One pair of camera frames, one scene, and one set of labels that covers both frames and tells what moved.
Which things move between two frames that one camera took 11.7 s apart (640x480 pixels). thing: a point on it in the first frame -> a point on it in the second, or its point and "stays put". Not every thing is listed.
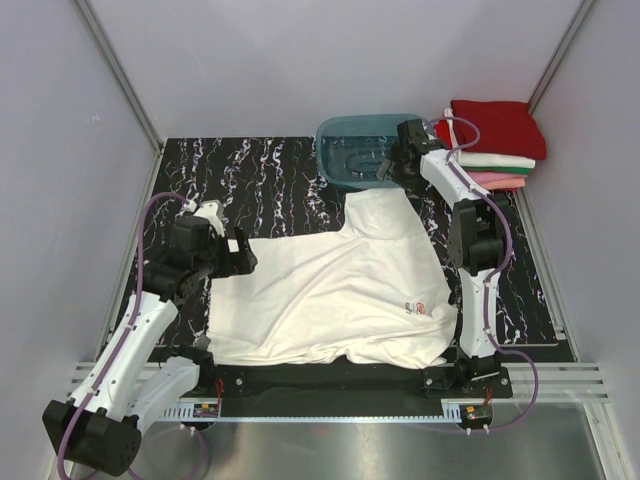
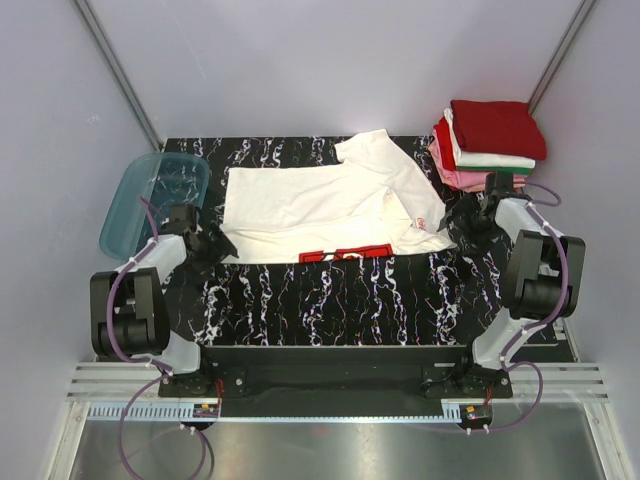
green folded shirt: (499, 170) stays put
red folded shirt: (443, 133) stays put
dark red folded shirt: (507, 128) stays put
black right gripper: (416, 185) -> (466, 205)
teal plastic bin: (351, 149) -> (163, 179)
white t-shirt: (377, 292) -> (374, 203)
